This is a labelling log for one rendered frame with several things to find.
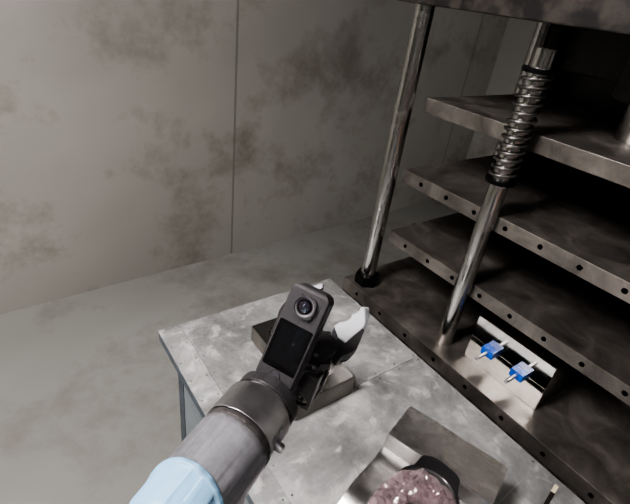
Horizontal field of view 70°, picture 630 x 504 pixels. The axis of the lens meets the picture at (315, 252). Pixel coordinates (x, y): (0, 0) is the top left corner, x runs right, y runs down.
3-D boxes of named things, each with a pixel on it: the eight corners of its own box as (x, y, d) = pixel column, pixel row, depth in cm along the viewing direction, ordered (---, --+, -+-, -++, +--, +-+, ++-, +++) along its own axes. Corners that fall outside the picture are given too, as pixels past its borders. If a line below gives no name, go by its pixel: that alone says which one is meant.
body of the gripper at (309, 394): (280, 352, 60) (226, 415, 51) (293, 305, 55) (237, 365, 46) (329, 381, 58) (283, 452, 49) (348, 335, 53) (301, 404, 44)
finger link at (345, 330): (356, 331, 65) (313, 359, 58) (368, 300, 61) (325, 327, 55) (372, 344, 63) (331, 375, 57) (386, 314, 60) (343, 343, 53)
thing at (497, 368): (534, 410, 137) (556, 369, 128) (464, 354, 155) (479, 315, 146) (608, 355, 164) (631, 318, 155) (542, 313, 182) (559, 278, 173)
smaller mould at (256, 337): (270, 365, 138) (272, 351, 135) (250, 339, 147) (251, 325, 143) (315, 347, 147) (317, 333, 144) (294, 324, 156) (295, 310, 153)
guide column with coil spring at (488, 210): (421, 411, 174) (551, 50, 107) (411, 401, 178) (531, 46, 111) (431, 405, 177) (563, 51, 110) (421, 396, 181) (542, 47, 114)
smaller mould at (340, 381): (295, 421, 121) (297, 404, 118) (267, 384, 131) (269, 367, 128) (351, 393, 132) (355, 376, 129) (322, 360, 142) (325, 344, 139)
